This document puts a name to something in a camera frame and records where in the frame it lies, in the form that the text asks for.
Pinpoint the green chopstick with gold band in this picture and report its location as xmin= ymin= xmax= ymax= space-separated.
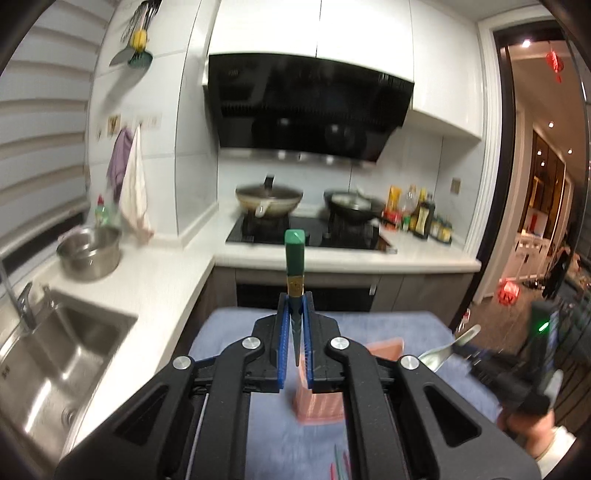
xmin=284 ymin=229 xmax=305 ymax=366

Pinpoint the silver metal spoon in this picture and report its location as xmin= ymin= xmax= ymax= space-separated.
xmin=419 ymin=325 xmax=481 ymax=372

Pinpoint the person's right hand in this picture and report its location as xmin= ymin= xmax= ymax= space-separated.
xmin=497 ymin=409 xmax=555 ymax=459

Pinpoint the black gas stove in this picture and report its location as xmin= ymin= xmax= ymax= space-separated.
xmin=226 ymin=214 xmax=398 ymax=254

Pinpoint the red floor box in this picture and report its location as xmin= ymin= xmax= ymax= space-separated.
xmin=496 ymin=279 xmax=521 ymax=306

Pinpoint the pink perforated utensil holder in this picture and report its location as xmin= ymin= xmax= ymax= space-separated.
xmin=294 ymin=337 xmax=405 ymax=425

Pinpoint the black frying pan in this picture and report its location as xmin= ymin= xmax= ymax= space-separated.
xmin=324 ymin=190 xmax=396 ymax=226

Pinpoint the wok with glass lid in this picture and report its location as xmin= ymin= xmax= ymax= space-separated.
xmin=235 ymin=175 xmax=304 ymax=218

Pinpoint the red snack package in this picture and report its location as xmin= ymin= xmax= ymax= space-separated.
xmin=382 ymin=210 xmax=403 ymax=229

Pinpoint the blue fleece table cloth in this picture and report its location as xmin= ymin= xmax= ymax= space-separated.
xmin=187 ymin=307 xmax=502 ymax=478

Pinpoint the clear oil bottle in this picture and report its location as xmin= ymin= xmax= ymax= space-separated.
xmin=400 ymin=185 xmax=418 ymax=231

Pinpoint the dark soy sauce bottle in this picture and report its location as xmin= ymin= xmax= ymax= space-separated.
xmin=412 ymin=193 xmax=436 ymax=240

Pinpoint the white hanging towel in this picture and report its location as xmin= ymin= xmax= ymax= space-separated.
xmin=118 ymin=125 xmax=154 ymax=244

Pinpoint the black range hood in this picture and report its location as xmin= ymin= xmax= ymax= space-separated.
xmin=207 ymin=53 xmax=415 ymax=162

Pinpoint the steel mixing bowl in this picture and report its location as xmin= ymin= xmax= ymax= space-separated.
xmin=56 ymin=225 xmax=121 ymax=282

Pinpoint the green dish soap bottle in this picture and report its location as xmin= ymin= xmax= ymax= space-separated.
xmin=94 ymin=195 xmax=111 ymax=227

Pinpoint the purple hanging cloth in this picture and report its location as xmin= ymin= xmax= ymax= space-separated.
xmin=106 ymin=127 xmax=133 ymax=203

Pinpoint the stainless steel sink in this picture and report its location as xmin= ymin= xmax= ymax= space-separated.
xmin=1 ymin=288 xmax=137 ymax=463

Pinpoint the chrome sink faucet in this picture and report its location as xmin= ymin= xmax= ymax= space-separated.
xmin=1 ymin=264 xmax=54 ymax=336

